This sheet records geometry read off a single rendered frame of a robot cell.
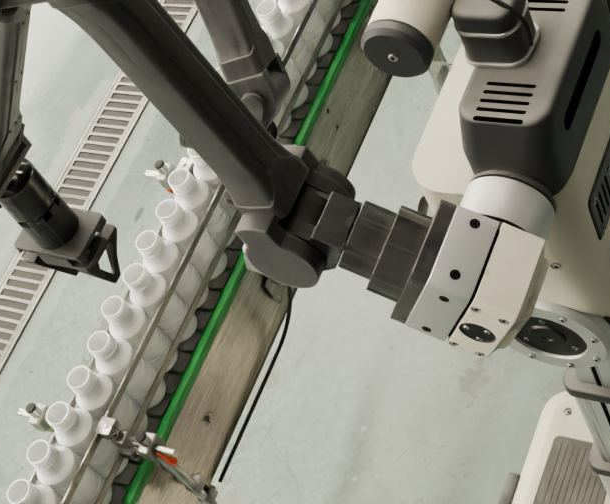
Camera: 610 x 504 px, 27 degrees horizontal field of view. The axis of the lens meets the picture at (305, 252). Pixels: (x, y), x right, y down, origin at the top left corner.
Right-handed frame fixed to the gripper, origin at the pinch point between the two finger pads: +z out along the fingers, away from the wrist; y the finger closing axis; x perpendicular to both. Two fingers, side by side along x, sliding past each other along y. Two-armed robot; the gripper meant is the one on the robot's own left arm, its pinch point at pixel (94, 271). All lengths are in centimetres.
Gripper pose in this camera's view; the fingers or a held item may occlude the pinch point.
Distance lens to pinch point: 157.0
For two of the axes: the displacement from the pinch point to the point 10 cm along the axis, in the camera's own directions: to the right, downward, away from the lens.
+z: 3.5, 5.5, 7.6
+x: 3.8, -8.3, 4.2
